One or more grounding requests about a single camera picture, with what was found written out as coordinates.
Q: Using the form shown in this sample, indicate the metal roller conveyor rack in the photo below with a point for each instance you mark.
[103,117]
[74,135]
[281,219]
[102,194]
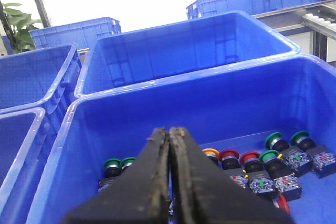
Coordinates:
[317,19]

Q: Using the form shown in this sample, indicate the blue plastic bin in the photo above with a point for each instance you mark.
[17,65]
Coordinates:
[235,106]
[25,146]

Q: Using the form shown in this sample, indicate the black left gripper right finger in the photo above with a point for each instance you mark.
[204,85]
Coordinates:
[205,194]

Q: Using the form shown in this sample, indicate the blue crate far left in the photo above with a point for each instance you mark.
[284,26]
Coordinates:
[84,33]

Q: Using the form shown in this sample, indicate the blue plastic bin right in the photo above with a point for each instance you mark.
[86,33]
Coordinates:
[25,146]

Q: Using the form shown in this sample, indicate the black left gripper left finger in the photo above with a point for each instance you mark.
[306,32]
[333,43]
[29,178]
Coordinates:
[139,195]

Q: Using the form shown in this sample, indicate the green potted plant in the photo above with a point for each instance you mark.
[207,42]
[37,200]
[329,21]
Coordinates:
[17,26]

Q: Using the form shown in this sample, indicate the blue crate rear centre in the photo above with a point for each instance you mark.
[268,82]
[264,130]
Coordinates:
[44,78]

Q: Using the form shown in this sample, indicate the red push button cap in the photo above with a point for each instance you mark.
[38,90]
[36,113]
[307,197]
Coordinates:
[281,203]

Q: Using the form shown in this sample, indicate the blue plastic bin left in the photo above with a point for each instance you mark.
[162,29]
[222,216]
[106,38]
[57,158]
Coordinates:
[235,106]

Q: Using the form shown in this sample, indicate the green push button switch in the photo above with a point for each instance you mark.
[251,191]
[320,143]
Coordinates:
[126,162]
[284,179]
[112,170]
[297,160]
[323,159]

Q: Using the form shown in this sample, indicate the red push button switch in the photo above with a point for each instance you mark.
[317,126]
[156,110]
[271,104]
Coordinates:
[258,178]
[232,167]

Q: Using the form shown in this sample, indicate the yellow push button switch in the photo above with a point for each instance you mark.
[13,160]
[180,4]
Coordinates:
[212,154]

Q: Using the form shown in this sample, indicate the blue bin rear left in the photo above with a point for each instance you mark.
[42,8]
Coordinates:
[148,54]

